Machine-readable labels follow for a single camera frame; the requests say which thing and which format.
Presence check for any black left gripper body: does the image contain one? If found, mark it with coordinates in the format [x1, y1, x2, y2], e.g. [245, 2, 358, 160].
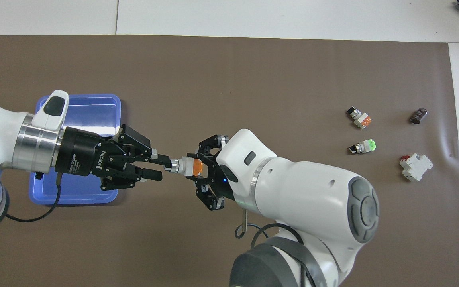
[53, 126, 115, 178]

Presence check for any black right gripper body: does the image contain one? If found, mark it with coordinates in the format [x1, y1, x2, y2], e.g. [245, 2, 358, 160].
[203, 157, 237, 201]

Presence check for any selector switch with orange block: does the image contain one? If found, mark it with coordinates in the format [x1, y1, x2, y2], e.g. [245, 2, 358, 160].
[346, 106, 373, 130]
[163, 156, 204, 178]

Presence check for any blue plastic tray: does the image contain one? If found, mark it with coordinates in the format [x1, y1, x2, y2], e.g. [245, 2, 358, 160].
[29, 94, 122, 206]

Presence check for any brown paper table mat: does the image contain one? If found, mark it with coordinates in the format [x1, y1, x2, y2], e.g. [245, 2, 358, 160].
[0, 35, 459, 287]

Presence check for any white circuit breaker red lever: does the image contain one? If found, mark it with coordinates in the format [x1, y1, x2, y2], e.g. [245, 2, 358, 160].
[399, 153, 434, 182]

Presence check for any small dark brown component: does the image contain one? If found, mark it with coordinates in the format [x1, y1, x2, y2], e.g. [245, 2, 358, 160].
[410, 107, 429, 125]

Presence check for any grey cable tie loop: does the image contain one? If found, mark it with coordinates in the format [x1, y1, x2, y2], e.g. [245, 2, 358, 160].
[235, 209, 251, 240]

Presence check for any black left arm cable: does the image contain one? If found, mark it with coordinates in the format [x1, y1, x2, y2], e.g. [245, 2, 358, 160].
[5, 171, 62, 223]

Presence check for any selector switch with green block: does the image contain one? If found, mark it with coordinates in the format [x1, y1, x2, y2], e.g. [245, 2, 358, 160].
[348, 139, 377, 155]

